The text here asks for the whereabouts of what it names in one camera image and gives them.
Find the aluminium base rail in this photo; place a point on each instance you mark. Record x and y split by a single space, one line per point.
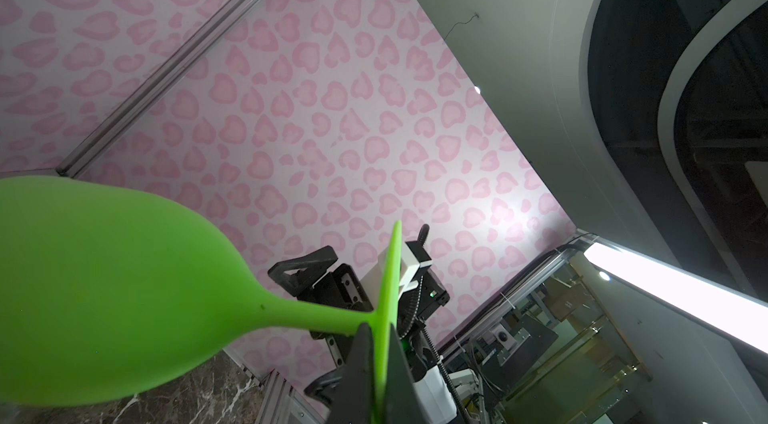
282 403

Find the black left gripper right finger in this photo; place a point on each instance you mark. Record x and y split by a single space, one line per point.
400 402

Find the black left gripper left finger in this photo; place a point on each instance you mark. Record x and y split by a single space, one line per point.
353 401

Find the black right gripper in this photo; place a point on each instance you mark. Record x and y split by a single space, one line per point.
323 294

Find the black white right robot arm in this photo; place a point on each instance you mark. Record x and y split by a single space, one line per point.
440 393

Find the green glass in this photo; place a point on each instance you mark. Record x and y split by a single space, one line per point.
108 292

